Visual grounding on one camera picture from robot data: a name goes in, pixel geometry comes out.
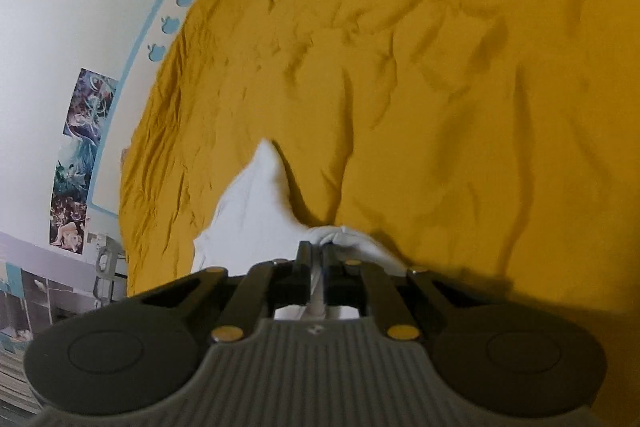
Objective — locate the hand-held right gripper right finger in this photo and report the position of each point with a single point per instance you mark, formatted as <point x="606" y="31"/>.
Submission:
<point x="331" y="264"/>

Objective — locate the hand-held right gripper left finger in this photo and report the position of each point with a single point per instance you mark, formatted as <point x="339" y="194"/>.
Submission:
<point x="302" y="263"/>

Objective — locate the white small garment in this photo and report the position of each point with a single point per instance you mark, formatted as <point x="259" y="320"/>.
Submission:
<point x="250" y="212"/>

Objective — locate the yellow quilted blanket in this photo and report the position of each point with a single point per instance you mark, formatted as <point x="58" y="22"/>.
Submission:
<point x="425" y="82"/>

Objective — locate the blue framed white headboard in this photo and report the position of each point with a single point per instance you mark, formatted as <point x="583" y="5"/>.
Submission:
<point x="112" y="147"/>

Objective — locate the lilac and blue shelf unit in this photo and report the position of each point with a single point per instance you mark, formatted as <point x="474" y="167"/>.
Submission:
<point x="35" y="292"/>

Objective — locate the white pleated curtain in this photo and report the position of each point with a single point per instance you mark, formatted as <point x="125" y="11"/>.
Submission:
<point x="15" y="372"/>

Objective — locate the grey chair frame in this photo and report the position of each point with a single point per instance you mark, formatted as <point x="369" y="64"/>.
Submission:
<point x="107" y="262"/>

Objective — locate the wall poster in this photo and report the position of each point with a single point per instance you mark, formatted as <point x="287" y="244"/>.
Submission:
<point x="80" y="157"/>

